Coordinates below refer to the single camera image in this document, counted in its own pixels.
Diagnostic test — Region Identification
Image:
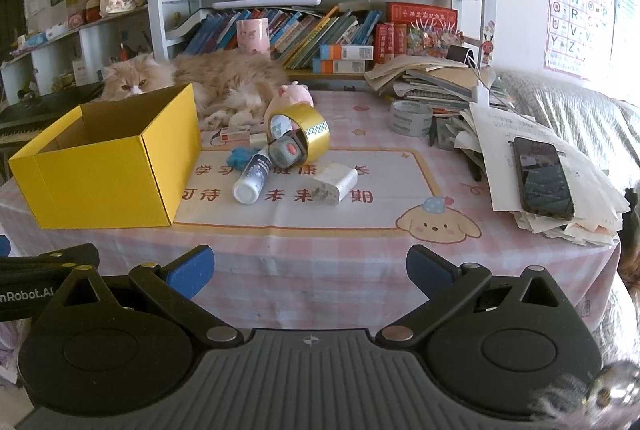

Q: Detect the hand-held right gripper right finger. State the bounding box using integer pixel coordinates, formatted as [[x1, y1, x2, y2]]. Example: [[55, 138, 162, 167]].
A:
[[375, 244, 588, 346]]

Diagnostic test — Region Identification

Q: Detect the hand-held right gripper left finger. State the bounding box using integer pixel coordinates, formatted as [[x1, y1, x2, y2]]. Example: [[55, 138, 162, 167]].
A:
[[49, 246, 244, 346]]

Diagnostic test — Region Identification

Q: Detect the yellow cardboard box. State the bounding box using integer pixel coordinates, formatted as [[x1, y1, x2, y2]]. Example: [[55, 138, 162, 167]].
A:
[[7, 83, 202, 230]]

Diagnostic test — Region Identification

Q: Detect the white bottle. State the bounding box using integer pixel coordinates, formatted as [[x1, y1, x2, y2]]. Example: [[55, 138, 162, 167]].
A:
[[232, 149, 273, 205]]

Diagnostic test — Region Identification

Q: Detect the white charger adapter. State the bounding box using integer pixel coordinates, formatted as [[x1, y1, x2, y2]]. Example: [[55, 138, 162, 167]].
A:
[[312, 163, 359, 207]]

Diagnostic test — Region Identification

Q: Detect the grey plastic gadget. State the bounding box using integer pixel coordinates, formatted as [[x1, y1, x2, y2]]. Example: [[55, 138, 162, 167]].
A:
[[269, 133, 307, 166]]

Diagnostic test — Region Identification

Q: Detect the gold tape roll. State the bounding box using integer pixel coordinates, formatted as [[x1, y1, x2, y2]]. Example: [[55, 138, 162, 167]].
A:
[[263, 103, 331, 166]]

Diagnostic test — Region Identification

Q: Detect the pink printed desktop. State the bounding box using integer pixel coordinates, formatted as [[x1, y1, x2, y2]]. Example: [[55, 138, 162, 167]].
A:
[[0, 88, 624, 334]]

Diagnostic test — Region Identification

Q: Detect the blue toy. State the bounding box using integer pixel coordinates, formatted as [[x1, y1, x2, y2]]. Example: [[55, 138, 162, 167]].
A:
[[227, 146, 261, 168]]

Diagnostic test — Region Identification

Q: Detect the black piano keyboard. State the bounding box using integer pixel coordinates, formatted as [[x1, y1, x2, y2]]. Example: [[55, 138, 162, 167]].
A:
[[0, 83, 106, 146]]

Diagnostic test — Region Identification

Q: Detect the white card box red label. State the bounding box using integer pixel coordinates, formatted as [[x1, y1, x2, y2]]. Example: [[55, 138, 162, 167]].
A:
[[220, 126, 253, 144]]

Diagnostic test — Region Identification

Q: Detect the black smartphone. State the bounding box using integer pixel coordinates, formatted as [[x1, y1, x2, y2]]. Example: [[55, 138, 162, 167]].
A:
[[512, 136, 576, 220]]

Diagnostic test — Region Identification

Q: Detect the grey tape roll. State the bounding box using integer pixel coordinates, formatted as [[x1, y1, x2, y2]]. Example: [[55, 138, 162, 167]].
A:
[[390, 100, 433, 137]]

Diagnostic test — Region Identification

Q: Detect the stack of loose papers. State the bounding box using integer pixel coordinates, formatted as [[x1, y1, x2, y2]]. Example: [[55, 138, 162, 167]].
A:
[[452, 103, 631, 247]]

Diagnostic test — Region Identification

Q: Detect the grey fluffy pompom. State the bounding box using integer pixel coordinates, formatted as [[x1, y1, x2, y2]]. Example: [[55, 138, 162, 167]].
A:
[[530, 360, 640, 430]]

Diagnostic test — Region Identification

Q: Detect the fluffy orange cat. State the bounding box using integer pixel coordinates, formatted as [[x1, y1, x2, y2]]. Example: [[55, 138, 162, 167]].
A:
[[100, 49, 292, 129]]

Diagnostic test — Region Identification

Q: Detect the pink plush pig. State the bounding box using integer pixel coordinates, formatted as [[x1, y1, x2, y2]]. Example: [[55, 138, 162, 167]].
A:
[[275, 81, 315, 108]]

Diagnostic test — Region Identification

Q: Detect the grey patterned sofa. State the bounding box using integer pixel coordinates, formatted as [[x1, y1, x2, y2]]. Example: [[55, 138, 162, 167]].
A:
[[492, 70, 640, 191]]

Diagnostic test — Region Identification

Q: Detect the black binder clip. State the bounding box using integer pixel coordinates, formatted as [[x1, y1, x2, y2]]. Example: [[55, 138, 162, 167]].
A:
[[446, 44, 481, 66]]

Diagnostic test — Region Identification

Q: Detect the orange blue box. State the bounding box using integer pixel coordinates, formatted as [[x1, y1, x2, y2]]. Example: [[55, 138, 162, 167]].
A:
[[312, 58, 374, 75], [319, 44, 375, 60]]

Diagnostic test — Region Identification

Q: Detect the colourful packet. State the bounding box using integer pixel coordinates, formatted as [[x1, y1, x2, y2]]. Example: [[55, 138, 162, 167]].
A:
[[406, 23, 459, 59]]

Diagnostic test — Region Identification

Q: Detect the white curved side shelf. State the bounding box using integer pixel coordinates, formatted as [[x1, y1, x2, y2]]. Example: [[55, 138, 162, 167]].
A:
[[0, 5, 151, 106]]

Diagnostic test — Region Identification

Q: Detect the set of red books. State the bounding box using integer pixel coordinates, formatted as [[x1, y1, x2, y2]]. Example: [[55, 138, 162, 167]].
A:
[[374, 23, 409, 64]]

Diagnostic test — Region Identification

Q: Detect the pink cup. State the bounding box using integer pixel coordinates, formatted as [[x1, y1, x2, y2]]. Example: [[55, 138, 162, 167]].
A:
[[236, 18, 271, 56]]

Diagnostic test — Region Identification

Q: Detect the flat red box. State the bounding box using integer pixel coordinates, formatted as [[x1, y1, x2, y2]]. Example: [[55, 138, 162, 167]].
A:
[[385, 1, 459, 31]]

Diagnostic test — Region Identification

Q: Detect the row of colourful books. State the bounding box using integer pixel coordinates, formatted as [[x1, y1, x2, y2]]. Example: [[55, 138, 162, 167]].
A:
[[180, 8, 384, 69]]

